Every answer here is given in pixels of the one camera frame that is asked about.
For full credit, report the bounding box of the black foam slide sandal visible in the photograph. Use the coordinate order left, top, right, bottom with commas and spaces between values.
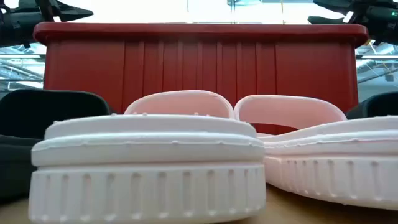
345, 91, 398, 121
0, 88, 113, 202

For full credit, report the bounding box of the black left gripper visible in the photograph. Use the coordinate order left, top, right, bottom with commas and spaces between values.
0, 0, 94, 48

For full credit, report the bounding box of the red plastic bin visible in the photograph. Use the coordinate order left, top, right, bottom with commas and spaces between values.
32, 21, 370, 136

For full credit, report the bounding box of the pink foam slide sandal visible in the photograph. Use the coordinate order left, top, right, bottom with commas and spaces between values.
233, 94, 398, 212
27, 90, 267, 224

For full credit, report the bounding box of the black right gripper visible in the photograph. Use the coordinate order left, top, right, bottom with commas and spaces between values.
307, 0, 398, 46

